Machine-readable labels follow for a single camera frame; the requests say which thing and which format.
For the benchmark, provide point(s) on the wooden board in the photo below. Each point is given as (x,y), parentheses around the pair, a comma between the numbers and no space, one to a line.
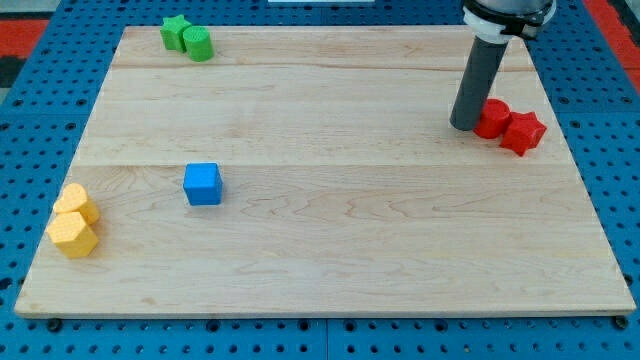
(346,192)

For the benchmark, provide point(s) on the blue cube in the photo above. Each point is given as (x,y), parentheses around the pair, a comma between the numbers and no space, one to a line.
(203,184)

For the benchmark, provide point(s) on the green cylinder block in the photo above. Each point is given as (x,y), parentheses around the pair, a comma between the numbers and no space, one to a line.
(198,43)

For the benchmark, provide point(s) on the red cylinder block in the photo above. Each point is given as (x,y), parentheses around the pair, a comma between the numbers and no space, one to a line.
(494,119)

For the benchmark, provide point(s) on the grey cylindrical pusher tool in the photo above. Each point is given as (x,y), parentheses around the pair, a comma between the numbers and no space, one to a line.
(478,78)

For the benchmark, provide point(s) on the green star block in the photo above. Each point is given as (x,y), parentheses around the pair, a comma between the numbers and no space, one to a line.
(171,32)

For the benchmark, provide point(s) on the red star block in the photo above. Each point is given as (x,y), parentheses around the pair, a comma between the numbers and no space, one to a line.
(523,132)

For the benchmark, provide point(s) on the yellow heart block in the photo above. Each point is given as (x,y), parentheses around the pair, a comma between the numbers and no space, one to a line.
(75,198)

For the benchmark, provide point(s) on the yellow hexagon block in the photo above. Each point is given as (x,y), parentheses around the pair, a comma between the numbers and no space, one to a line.
(72,235)

